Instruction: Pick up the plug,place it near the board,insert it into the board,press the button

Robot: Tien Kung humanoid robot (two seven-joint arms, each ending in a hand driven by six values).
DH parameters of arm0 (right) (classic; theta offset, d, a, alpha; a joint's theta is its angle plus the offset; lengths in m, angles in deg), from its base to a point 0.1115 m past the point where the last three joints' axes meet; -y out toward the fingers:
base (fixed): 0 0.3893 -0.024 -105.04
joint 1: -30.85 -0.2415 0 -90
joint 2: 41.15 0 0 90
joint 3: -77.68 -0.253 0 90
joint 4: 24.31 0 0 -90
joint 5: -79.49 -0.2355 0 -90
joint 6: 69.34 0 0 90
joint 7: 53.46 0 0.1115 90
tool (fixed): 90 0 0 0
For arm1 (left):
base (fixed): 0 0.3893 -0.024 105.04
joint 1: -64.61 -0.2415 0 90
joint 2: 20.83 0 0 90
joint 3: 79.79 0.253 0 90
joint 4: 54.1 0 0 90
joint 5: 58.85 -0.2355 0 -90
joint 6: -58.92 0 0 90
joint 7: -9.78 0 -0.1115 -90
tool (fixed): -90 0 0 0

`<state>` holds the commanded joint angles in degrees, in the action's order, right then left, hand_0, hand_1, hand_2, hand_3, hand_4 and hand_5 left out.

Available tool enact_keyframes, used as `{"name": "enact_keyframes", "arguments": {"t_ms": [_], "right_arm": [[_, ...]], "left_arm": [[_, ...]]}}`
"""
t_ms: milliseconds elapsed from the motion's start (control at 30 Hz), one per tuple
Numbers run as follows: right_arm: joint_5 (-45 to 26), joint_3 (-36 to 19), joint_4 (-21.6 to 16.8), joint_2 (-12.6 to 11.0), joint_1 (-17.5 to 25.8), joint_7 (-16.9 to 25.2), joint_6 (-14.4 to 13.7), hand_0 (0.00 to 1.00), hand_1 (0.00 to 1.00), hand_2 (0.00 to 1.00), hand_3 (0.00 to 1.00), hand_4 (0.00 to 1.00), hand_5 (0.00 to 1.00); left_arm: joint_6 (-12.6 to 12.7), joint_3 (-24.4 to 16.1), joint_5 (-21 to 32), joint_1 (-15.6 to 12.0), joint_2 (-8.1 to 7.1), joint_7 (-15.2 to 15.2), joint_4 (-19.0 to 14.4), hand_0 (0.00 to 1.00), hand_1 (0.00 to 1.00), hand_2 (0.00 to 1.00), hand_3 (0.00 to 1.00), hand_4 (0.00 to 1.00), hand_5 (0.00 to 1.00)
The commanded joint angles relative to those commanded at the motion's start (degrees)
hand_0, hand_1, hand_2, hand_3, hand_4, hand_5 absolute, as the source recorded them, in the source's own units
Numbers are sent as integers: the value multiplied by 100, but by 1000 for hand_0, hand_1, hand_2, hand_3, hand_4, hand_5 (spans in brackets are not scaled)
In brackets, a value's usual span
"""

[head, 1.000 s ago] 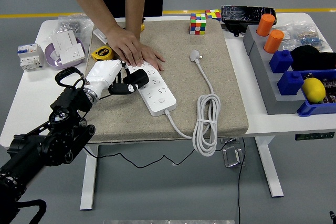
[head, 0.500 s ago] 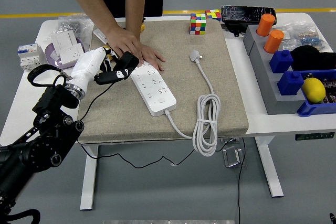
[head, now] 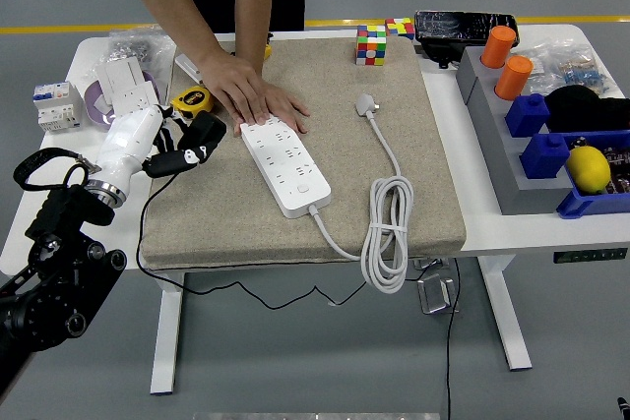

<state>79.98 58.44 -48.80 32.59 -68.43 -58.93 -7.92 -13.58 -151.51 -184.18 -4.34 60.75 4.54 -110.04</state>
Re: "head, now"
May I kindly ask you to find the black power adapter plug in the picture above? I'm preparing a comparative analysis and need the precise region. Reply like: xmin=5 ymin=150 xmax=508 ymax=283
xmin=176 ymin=110 xmax=227 ymax=160

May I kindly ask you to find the blue peg block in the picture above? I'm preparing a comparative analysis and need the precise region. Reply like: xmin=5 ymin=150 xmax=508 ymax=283
xmin=504 ymin=92 xmax=551 ymax=139
xmin=519 ymin=132 xmax=572 ymax=181

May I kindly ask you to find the grey stepped peg base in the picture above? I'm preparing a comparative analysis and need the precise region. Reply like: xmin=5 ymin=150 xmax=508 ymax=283
xmin=455 ymin=45 xmax=587 ymax=217

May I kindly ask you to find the clear bag of parts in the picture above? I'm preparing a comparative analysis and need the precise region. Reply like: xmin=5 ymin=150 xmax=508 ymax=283
xmin=516 ymin=40 xmax=619 ymax=99

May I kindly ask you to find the orange cylinder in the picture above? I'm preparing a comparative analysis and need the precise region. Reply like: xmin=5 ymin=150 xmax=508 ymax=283
xmin=480 ymin=25 xmax=518 ymax=70
xmin=494 ymin=55 xmax=535 ymax=101

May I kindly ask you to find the person's left hand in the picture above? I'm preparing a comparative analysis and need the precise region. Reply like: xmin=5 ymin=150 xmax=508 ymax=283
xmin=231 ymin=76 xmax=312 ymax=135

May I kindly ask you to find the small colourful puzzle cube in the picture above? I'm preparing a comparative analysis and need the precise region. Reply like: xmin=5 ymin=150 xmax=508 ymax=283
xmin=384 ymin=17 xmax=416 ymax=41

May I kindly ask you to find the white switch panel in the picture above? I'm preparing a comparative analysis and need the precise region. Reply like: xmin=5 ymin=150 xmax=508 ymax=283
xmin=94 ymin=56 xmax=147 ymax=101

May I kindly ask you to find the white power strip cable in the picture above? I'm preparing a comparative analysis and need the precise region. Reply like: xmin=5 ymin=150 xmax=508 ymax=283
xmin=305 ymin=91 xmax=415 ymax=295

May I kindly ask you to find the white wall socket panel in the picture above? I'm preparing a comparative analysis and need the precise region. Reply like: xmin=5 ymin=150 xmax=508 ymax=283
xmin=111 ymin=83 xmax=159 ymax=117

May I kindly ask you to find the thin black adapter cord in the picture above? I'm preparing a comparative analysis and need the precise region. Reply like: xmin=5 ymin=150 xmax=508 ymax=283
xmin=135 ymin=171 xmax=442 ymax=311

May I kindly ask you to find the white table leg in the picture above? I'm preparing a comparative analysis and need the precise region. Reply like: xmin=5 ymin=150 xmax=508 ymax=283
xmin=149 ymin=271 xmax=186 ymax=395
xmin=477 ymin=255 xmax=534 ymax=372

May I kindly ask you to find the yellow lemon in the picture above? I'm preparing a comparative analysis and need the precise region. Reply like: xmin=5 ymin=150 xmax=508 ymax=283
xmin=565 ymin=145 xmax=612 ymax=195

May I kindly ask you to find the black floor cable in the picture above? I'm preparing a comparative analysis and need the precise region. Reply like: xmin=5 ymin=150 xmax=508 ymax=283
xmin=444 ymin=258 xmax=463 ymax=420

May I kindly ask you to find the large colourful puzzle cube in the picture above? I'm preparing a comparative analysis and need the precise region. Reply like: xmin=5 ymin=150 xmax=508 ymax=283
xmin=355 ymin=24 xmax=388 ymax=67

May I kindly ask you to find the table height control panel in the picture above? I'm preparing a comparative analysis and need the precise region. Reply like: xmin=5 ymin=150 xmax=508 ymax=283
xmin=552 ymin=247 xmax=629 ymax=265

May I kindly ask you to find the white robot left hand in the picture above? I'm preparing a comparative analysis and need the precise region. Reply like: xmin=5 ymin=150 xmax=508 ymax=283
xmin=93 ymin=103 xmax=212 ymax=196

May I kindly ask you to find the clear acrylic stand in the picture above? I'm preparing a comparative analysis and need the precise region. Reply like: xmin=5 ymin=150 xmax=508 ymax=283
xmin=416 ymin=271 xmax=462 ymax=316
xmin=411 ymin=257 xmax=452 ymax=272

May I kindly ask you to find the grey-brown table mat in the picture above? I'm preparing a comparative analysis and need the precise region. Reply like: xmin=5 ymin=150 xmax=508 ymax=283
xmin=139 ymin=35 xmax=468 ymax=271

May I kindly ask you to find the black film-wrapped box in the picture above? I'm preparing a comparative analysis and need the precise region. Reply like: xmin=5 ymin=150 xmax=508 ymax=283
xmin=413 ymin=9 xmax=521 ymax=71

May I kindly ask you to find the white power strip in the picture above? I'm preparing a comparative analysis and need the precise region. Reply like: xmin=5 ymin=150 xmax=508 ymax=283
xmin=239 ymin=114 xmax=332 ymax=218

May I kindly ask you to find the person's right hand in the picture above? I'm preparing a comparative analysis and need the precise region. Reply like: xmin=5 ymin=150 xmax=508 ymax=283
xmin=199 ymin=40 xmax=273 ymax=126

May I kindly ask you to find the clear bag of screws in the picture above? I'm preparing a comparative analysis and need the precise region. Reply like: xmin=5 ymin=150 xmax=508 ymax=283
xmin=105 ymin=26 xmax=177 ymax=78

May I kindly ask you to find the purple bowl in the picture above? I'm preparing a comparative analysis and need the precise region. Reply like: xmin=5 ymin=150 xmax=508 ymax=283
xmin=83 ymin=70 xmax=162 ymax=130

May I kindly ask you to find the white circuit breaker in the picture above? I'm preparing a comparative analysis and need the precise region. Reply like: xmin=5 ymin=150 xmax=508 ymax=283
xmin=31 ymin=81 xmax=84 ymax=135

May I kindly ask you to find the blue plastic bin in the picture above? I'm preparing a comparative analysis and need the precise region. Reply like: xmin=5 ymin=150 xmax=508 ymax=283
xmin=555 ymin=129 xmax=630 ymax=220

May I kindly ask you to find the yellow tape measure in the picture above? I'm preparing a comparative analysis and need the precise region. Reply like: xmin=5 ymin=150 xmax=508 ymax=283
xmin=170 ymin=86 xmax=216 ymax=121

